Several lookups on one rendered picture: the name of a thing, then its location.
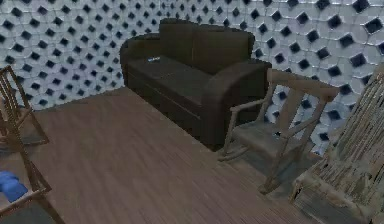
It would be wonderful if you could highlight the brown wooden slatted chair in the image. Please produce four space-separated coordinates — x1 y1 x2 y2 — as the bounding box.
0 64 66 224

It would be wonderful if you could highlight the blue cushion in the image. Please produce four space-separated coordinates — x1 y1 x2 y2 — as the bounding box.
0 170 29 204

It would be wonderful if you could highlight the weathered slatted wooden chair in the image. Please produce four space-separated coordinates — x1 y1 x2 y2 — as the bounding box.
289 64 384 224

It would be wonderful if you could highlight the dark brown sofa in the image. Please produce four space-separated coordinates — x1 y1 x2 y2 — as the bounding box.
119 17 273 147

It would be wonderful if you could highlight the brown wooden rocking chair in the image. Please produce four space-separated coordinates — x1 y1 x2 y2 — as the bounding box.
218 68 341 196

